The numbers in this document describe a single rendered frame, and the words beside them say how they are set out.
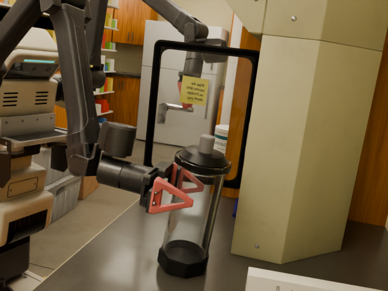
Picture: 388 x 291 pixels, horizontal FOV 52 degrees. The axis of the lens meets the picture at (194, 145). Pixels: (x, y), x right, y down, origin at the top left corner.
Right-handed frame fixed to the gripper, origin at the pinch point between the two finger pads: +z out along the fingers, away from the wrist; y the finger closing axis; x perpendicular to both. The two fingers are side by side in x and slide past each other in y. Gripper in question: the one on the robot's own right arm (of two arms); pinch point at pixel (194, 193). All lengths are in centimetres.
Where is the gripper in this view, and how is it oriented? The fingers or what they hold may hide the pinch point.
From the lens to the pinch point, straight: 77.3
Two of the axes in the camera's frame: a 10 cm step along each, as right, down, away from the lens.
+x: -1.7, 9.5, 2.5
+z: 9.5, 2.3, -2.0
